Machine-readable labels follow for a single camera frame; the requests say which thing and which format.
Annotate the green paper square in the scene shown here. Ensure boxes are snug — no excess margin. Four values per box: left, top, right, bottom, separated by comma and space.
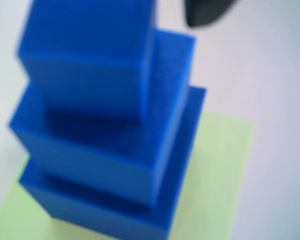
0, 109, 257, 240

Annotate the tiny blue cube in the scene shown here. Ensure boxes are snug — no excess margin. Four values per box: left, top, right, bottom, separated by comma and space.
13, 0, 158, 124

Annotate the large blue cube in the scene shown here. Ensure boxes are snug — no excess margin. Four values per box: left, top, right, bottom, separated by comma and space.
18, 85, 208, 240

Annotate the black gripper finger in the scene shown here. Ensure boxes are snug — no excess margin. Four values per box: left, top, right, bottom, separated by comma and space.
183, 0, 240, 29

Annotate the small blue cube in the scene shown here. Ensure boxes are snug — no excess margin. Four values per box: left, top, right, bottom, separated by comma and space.
6, 29, 198, 209

